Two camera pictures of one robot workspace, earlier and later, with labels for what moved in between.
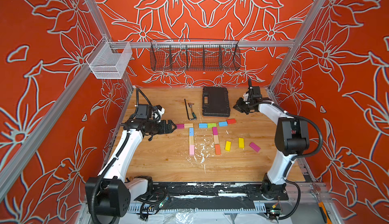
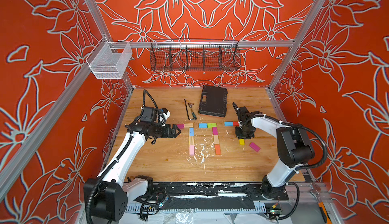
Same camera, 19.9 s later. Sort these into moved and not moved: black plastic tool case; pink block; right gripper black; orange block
Moved: right gripper black
Not moved: pink block; orange block; black plastic tool case
